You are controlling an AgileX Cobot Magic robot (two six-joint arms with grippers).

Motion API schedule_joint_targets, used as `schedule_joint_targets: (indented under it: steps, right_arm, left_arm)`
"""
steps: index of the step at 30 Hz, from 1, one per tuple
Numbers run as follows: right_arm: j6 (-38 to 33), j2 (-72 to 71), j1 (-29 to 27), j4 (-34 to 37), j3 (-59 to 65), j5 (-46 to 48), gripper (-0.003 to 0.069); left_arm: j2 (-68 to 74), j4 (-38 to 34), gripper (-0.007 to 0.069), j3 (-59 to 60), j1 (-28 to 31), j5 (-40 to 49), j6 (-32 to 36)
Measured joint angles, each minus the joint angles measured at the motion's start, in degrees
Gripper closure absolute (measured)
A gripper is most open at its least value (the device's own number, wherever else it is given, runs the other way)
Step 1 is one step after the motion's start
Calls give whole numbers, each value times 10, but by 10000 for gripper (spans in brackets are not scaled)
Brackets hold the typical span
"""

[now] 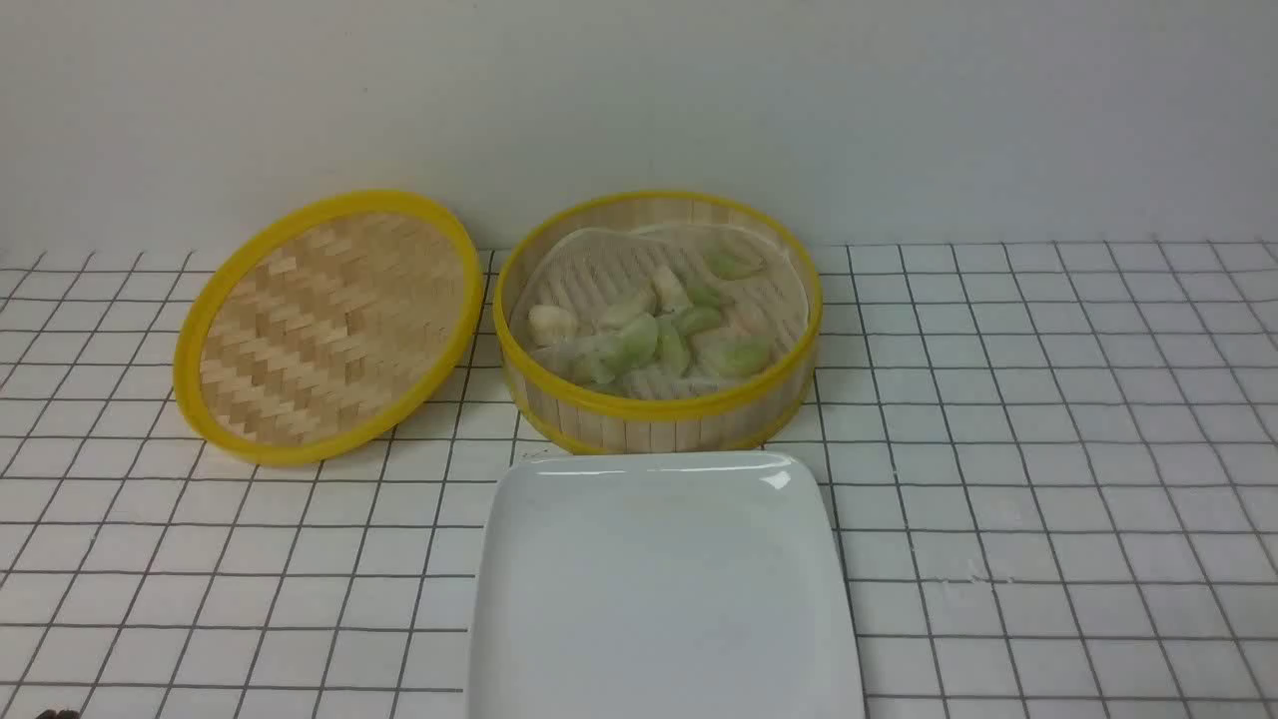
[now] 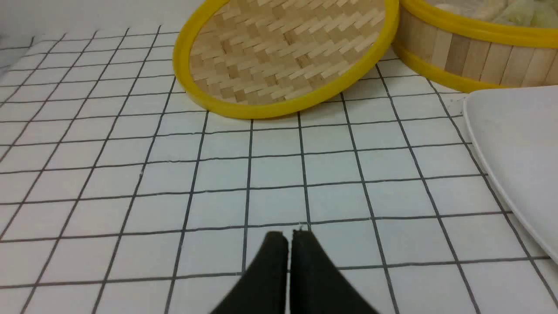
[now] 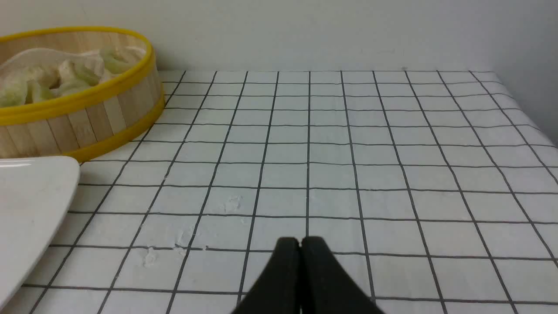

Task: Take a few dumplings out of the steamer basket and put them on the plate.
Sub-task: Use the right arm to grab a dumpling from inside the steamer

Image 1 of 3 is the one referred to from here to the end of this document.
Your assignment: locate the white dumpling at left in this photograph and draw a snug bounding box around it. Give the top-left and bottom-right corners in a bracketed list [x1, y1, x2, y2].
[527, 304, 580, 347]

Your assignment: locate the pale dumpling centre left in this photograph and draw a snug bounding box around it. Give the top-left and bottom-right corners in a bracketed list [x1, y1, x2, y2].
[596, 290, 657, 331]

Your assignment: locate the white square ceramic plate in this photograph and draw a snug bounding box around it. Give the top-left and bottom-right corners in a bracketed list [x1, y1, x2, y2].
[464, 450, 866, 718]

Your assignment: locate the pale dumpling upper centre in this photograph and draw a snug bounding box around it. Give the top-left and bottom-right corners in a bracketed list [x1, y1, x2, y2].
[651, 266, 694, 314]

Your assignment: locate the pale green centre dumpling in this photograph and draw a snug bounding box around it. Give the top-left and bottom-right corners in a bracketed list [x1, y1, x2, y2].
[613, 313, 659, 372]

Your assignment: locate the yellow-rimmed bamboo steamer basket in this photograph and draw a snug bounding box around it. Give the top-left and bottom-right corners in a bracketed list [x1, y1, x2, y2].
[493, 192, 826, 453]

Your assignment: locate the yellow-rimmed woven bamboo lid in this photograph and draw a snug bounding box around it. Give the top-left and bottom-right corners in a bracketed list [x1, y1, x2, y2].
[173, 190, 484, 465]

